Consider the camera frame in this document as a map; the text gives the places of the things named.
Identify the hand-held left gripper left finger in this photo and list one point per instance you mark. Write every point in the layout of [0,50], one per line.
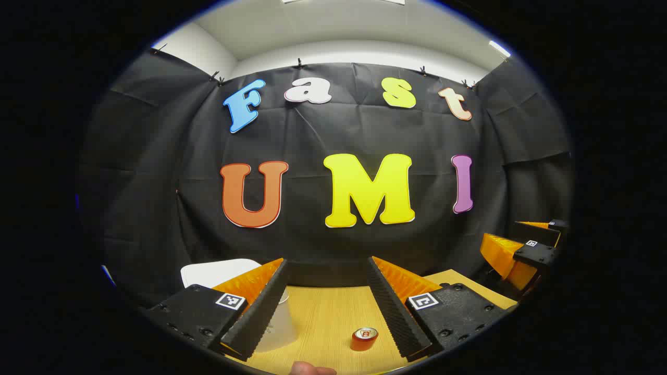
[260,312]

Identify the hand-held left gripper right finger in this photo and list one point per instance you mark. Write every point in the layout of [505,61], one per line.
[393,312]

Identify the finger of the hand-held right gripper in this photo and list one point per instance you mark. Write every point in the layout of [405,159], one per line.
[536,255]
[536,233]

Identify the red pop can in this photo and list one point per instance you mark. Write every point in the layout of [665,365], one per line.
[363,339]

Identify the white desktop garbage bin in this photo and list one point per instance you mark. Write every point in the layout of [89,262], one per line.
[219,272]

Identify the wooden desktop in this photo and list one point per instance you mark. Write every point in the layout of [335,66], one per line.
[325,328]

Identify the ceiling light strip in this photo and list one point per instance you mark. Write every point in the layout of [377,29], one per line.
[499,48]

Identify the black backdrop cloth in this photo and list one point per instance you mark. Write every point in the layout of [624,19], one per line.
[338,130]

